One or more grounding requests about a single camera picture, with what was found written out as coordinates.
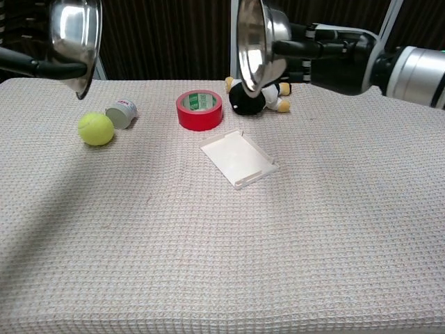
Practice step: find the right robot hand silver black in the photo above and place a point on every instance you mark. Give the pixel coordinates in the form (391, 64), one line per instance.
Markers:
(340, 62)

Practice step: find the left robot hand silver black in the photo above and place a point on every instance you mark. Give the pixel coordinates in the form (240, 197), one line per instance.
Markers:
(52, 69)

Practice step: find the metal bowl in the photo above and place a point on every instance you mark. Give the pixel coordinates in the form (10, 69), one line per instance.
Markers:
(74, 31)
(253, 48)

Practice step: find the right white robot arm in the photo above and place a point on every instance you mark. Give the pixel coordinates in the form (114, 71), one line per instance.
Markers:
(417, 76)

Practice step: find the yellow tennis ball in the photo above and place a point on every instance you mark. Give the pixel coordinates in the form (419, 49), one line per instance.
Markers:
(96, 128)

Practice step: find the small white plastic cup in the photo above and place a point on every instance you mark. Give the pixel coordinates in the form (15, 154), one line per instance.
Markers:
(120, 116)

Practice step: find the black white plush toy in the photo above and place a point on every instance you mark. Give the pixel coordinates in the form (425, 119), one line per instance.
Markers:
(247, 102)

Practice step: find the red tape roll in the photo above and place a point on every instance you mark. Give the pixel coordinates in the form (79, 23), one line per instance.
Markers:
(200, 118)

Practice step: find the beige waffle table cloth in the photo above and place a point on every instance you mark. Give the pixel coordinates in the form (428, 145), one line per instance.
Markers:
(208, 243)

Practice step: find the grey aluminium frame post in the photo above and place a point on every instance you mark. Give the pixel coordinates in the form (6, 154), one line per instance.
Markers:
(100, 71)
(391, 17)
(234, 41)

